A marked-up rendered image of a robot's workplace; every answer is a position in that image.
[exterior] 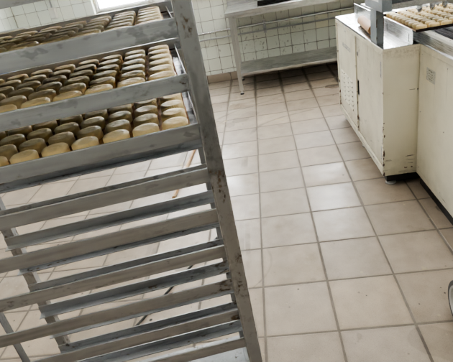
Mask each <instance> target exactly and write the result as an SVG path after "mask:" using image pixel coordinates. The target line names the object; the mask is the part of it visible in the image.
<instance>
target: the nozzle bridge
mask: <svg viewBox="0 0 453 362"><path fill-rule="evenodd" d="M439 1H446V0H365V6H368V7H370V34H371V42H373V43H374V44H376V45H383V44H384V12H388V11H392V10H394V9H402V8H406V7H410V6H418V5H422V4H430V3H434V2H439Z"/></svg>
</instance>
